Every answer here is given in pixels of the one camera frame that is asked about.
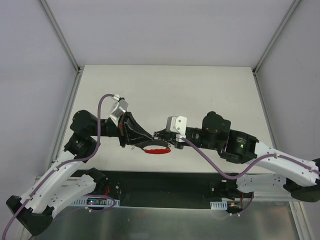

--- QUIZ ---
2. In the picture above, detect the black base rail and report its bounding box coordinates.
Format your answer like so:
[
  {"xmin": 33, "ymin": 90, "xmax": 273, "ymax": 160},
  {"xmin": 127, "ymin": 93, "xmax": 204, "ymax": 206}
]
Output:
[{"xmin": 102, "ymin": 170, "xmax": 252, "ymax": 209}]

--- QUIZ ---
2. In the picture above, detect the right aluminium frame post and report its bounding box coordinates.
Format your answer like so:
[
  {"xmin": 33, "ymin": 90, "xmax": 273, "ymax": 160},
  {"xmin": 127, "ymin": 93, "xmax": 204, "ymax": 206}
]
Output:
[{"xmin": 252, "ymin": 0, "xmax": 302, "ymax": 76}]

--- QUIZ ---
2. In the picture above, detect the silver keyring chain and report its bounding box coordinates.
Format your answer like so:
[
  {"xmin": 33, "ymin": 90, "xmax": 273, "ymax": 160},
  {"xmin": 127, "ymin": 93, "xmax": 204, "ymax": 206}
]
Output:
[{"xmin": 129, "ymin": 134, "xmax": 173, "ymax": 151}]

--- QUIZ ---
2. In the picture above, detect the left aluminium frame post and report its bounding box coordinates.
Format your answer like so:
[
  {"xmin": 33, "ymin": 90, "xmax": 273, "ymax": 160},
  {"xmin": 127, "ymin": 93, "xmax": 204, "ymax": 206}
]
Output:
[{"xmin": 37, "ymin": 0, "xmax": 82, "ymax": 74}]

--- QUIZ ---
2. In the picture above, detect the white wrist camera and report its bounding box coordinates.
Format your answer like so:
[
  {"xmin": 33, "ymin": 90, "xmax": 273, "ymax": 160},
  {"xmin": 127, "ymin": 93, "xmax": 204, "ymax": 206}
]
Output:
[
  {"xmin": 109, "ymin": 94, "xmax": 129, "ymax": 126},
  {"xmin": 165, "ymin": 115, "xmax": 187, "ymax": 135}
]

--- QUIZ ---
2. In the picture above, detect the right cable duct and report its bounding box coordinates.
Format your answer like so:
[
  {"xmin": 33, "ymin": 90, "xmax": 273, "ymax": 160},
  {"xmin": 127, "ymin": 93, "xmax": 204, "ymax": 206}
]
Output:
[{"xmin": 209, "ymin": 200, "xmax": 244, "ymax": 211}]

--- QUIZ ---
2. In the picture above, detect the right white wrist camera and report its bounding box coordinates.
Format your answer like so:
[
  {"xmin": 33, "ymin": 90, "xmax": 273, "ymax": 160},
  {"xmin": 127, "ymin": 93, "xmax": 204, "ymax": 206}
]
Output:
[{"xmin": 165, "ymin": 115, "xmax": 187, "ymax": 135}]

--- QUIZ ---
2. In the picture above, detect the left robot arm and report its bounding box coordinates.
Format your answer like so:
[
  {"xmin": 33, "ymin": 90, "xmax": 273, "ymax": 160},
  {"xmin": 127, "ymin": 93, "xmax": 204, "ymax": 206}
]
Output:
[{"xmin": 6, "ymin": 110, "xmax": 154, "ymax": 237}]

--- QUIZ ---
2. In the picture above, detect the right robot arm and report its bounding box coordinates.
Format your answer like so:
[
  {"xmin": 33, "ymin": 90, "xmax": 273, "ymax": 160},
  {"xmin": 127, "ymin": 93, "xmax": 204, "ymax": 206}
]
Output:
[{"xmin": 154, "ymin": 111, "xmax": 320, "ymax": 203}]

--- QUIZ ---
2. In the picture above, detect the red keyring tag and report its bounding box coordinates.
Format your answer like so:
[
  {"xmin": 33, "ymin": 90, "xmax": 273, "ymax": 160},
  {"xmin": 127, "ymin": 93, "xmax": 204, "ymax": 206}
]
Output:
[{"xmin": 143, "ymin": 148, "xmax": 171, "ymax": 155}]

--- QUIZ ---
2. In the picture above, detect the cable duct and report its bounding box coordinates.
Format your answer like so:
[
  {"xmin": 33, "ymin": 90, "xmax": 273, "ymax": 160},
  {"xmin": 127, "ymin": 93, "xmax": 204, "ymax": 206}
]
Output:
[
  {"xmin": 70, "ymin": 196, "xmax": 120, "ymax": 208},
  {"xmin": 209, "ymin": 200, "xmax": 244, "ymax": 211}
]

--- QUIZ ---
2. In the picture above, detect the left cable duct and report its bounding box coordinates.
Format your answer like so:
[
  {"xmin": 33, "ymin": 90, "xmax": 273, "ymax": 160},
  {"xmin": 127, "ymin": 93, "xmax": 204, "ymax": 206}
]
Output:
[{"xmin": 70, "ymin": 196, "xmax": 120, "ymax": 208}]

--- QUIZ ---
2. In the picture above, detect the aluminium frame post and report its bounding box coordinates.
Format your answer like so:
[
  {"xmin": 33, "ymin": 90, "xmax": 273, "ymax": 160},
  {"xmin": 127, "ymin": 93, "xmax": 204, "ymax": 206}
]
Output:
[
  {"xmin": 252, "ymin": 0, "xmax": 302, "ymax": 76},
  {"xmin": 37, "ymin": 0, "xmax": 82, "ymax": 74}
]

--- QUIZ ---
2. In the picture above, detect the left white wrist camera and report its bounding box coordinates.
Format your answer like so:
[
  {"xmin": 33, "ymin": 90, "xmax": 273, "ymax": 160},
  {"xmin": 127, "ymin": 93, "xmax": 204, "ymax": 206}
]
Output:
[{"xmin": 109, "ymin": 94, "xmax": 129, "ymax": 126}]

